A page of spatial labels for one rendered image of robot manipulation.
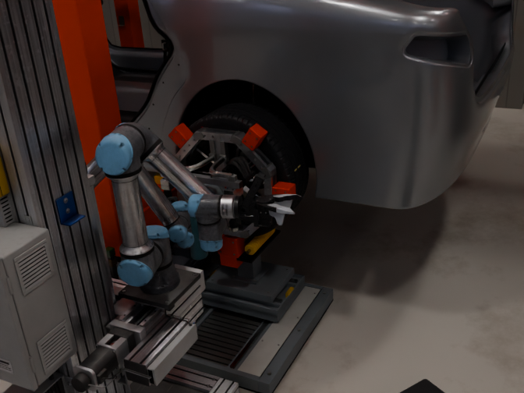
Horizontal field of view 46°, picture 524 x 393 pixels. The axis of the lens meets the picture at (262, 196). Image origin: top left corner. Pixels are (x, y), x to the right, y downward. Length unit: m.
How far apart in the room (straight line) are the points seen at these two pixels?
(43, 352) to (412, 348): 1.90
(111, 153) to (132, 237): 0.31
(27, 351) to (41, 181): 0.51
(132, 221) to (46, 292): 0.34
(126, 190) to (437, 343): 1.93
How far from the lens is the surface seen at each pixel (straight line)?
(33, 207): 2.00
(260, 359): 3.12
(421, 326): 3.46
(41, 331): 2.07
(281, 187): 2.87
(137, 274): 2.13
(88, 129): 2.96
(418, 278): 3.83
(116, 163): 1.95
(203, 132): 2.95
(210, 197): 1.96
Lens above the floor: 2.08
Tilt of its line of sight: 25 degrees down
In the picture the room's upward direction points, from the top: 4 degrees counter-clockwise
